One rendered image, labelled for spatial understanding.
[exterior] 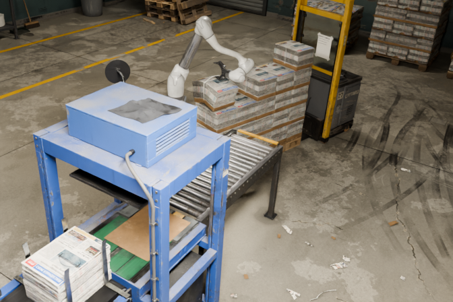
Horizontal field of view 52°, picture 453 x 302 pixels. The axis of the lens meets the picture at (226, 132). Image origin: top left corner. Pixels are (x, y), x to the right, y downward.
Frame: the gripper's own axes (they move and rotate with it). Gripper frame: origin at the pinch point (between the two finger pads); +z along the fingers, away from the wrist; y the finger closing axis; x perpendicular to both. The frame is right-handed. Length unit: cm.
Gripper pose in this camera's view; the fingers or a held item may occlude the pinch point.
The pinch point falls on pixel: (215, 69)
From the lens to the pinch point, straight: 473.0
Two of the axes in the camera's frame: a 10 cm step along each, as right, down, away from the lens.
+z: -6.6, -3.1, 6.9
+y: -0.1, 9.1, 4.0
